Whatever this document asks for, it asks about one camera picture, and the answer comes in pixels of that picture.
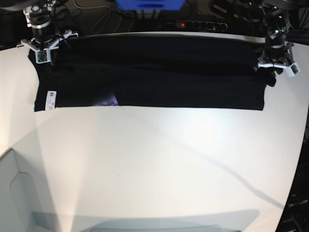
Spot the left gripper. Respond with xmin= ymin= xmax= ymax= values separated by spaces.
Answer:
xmin=253 ymin=43 xmax=295 ymax=87

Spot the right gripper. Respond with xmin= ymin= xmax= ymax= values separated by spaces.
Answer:
xmin=16 ymin=24 xmax=79 ymax=50

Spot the black T-shirt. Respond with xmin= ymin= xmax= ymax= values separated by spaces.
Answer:
xmin=34 ymin=35 xmax=268 ymax=112

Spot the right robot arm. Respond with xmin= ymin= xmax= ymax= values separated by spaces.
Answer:
xmin=20 ymin=0 xmax=79 ymax=55

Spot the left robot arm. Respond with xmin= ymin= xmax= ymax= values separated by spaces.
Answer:
xmin=255 ymin=0 xmax=309 ymax=87

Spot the black power strip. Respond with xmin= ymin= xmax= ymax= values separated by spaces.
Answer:
xmin=173 ymin=21 xmax=228 ymax=32

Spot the blue plastic box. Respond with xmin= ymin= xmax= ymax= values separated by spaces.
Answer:
xmin=116 ymin=0 xmax=185 ymax=11

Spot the white bin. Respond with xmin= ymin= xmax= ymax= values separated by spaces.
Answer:
xmin=0 ymin=149 xmax=50 ymax=232

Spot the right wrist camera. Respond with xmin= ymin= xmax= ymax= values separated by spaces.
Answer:
xmin=35 ymin=50 xmax=51 ymax=64

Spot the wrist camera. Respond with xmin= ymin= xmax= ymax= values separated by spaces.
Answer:
xmin=35 ymin=50 xmax=51 ymax=64
xmin=285 ymin=62 xmax=300 ymax=77

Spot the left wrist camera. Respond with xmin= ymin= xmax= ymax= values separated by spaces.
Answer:
xmin=285 ymin=62 xmax=300 ymax=77

